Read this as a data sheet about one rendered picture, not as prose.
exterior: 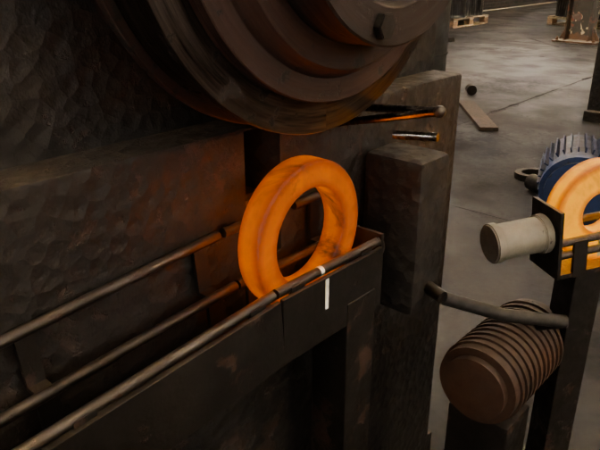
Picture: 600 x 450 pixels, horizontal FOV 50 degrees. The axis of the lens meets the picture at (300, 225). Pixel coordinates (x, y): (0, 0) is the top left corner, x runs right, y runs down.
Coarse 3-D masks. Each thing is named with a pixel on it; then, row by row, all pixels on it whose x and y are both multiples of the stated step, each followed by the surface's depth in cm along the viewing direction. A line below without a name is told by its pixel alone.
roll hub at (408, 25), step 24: (288, 0) 54; (312, 0) 52; (336, 0) 52; (360, 0) 55; (384, 0) 59; (408, 0) 61; (432, 0) 63; (312, 24) 56; (336, 24) 54; (360, 24) 55; (408, 24) 61
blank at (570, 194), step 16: (592, 160) 94; (576, 176) 92; (592, 176) 92; (560, 192) 93; (576, 192) 92; (592, 192) 93; (560, 208) 93; (576, 208) 93; (576, 224) 94; (592, 224) 99; (592, 256) 97
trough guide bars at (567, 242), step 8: (584, 216) 100; (592, 216) 100; (568, 240) 93; (576, 240) 93; (584, 240) 93; (592, 240) 94; (576, 248) 93; (584, 248) 94; (592, 248) 94; (568, 256) 94; (576, 256) 94; (584, 256) 94; (576, 264) 94; (584, 264) 95; (576, 272) 95; (584, 272) 95
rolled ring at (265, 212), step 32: (288, 160) 73; (320, 160) 73; (256, 192) 70; (288, 192) 70; (320, 192) 79; (352, 192) 79; (256, 224) 69; (352, 224) 81; (256, 256) 69; (320, 256) 81; (256, 288) 72
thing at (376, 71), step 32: (192, 0) 52; (224, 0) 52; (256, 0) 52; (224, 32) 53; (256, 32) 55; (288, 32) 56; (256, 64) 57; (288, 64) 59; (320, 64) 60; (352, 64) 64; (384, 64) 71; (288, 96) 61; (320, 96) 64
